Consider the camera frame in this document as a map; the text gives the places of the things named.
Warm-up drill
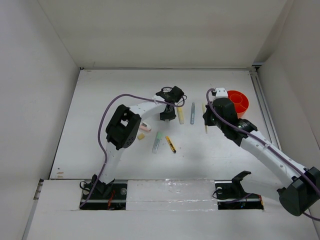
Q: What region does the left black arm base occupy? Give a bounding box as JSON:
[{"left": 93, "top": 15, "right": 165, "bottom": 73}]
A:
[{"left": 79, "top": 174, "right": 128, "bottom": 211}]

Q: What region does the blue grey utility knife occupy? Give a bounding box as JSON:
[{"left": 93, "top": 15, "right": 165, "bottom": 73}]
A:
[{"left": 190, "top": 102, "right": 195, "bottom": 125}]

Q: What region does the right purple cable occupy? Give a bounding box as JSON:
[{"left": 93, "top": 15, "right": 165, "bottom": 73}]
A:
[{"left": 205, "top": 87, "right": 320, "bottom": 222}]

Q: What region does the yellow black utility knife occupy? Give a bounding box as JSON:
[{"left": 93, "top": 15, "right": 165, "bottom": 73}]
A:
[{"left": 165, "top": 136, "right": 177, "bottom": 153}]

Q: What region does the pink white eraser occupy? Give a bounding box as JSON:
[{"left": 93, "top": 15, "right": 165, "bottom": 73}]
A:
[{"left": 139, "top": 122, "right": 152, "bottom": 132}]

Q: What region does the green clear highlighter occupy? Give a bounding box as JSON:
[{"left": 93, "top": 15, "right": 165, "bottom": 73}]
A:
[{"left": 151, "top": 131, "right": 162, "bottom": 154}]

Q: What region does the thin yellow pen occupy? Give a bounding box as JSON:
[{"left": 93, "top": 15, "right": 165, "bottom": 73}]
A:
[{"left": 202, "top": 103, "right": 208, "bottom": 134}]

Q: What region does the orange round compartment container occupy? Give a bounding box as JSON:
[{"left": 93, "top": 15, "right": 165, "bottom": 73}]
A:
[{"left": 227, "top": 90, "right": 250, "bottom": 118}]

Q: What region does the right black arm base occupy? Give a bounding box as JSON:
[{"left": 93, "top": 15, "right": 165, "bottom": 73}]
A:
[{"left": 212, "top": 170, "right": 264, "bottom": 210}]

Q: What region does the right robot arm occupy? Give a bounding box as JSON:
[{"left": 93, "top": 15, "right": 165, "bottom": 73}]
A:
[{"left": 202, "top": 87, "right": 320, "bottom": 217}]

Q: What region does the small tan eraser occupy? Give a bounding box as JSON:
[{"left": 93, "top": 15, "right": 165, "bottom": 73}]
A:
[{"left": 137, "top": 133, "right": 145, "bottom": 140}]

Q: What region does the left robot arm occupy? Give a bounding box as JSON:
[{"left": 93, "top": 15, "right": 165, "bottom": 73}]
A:
[{"left": 92, "top": 86, "right": 186, "bottom": 199}]

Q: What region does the yellow highlighter marker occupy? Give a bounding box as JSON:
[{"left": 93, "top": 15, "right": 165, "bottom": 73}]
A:
[{"left": 176, "top": 107, "right": 185, "bottom": 125}]

